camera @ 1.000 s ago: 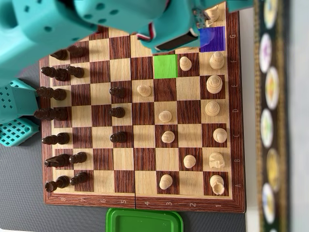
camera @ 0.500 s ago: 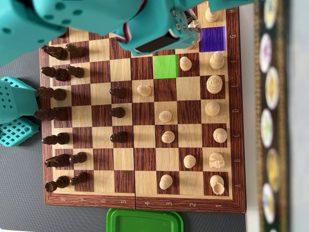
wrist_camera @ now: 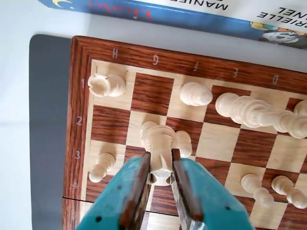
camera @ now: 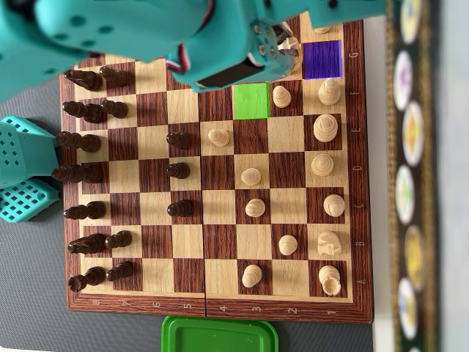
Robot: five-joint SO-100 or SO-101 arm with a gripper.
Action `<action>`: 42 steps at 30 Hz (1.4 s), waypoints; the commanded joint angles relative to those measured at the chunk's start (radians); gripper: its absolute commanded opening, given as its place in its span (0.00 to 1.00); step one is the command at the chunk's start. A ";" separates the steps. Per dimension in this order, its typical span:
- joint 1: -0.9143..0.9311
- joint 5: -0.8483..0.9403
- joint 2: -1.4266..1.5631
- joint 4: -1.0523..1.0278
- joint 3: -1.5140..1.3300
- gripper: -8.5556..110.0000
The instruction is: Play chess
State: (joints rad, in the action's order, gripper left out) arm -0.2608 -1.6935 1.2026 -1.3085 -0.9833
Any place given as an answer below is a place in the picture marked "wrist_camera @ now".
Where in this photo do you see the blue Disney game box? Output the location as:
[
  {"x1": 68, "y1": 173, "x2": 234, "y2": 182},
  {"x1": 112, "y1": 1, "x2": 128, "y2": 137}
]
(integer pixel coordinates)
[{"x1": 35, "y1": 0, "x2": 307, "y2": 50}]

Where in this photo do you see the white wooden king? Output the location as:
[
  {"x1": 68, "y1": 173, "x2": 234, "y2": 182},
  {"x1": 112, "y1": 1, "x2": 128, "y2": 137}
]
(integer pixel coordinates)
[{"x1": 215, "y1": 92, "x2": 307, "y2": 139}]

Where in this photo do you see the dark grey mat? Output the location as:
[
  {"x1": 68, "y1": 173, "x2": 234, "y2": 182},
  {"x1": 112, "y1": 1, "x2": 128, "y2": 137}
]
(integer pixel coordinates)
[{"x1": 28, "y1": 34, "x2": 74, "y2": 230}]

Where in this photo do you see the white wooden rook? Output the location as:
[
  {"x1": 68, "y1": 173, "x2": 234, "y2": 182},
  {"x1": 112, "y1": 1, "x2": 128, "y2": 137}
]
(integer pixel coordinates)
[{"x1": 87, "y1": 73, "x2": 126, "y2": 98}]

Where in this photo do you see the white wooden pawn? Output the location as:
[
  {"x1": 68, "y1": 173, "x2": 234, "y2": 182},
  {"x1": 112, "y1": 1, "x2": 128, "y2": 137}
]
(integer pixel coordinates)
[
  {"x1": 88, "y1": 152, "x2": 116, "y2": 184},
  {"x1": 271, "y1": 175, "x2": 307, "y2": 209},
  {"x1": 240, "y1": 173, "x2": 274, "y2": 209},
  {"x1": 140, "y1": 121, "x2": 156, "y2": 151},
  {"x1": 176, "y1": 131, "x2": 193, "y2": 158}
]

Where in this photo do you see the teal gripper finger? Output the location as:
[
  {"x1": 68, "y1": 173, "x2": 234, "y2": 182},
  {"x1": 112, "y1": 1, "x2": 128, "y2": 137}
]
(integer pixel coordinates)
[
  {"x1": 81, "y1": 152, "x2": 152, "y2": 230},
  {"x1": 170, "y1": 148, "x2": 255, "y2": 230}
]

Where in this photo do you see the white wooden knight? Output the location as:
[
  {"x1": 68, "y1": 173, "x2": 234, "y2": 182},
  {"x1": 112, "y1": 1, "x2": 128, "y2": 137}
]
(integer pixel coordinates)
[{"x1": 142, "y1": 124, "x2": 177, "y2": 187}]

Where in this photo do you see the wooden chessboard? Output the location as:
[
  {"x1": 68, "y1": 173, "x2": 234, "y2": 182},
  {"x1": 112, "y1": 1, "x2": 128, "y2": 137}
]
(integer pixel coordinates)
[{"x1": 61, "y1": 35, "x2": 307, "y2": 230}]

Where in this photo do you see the white Gabrielle Chanel book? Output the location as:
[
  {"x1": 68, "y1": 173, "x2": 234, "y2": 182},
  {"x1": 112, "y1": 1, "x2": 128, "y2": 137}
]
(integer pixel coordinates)
[{"x1": 134, "y1": 0, "x2": 307, "y2": 24}]

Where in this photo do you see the white wooden queen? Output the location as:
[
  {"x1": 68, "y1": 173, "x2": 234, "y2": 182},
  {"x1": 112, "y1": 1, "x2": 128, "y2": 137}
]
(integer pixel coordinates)
[{"x1": 293, "y1": 99, "x2": 307, "y2": 115}]

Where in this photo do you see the white wooden bishop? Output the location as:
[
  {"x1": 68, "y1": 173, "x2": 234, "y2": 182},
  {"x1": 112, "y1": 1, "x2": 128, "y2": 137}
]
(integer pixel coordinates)
[{"x1": 179, "y1": 81, "x2": 213, "y2": 107}]

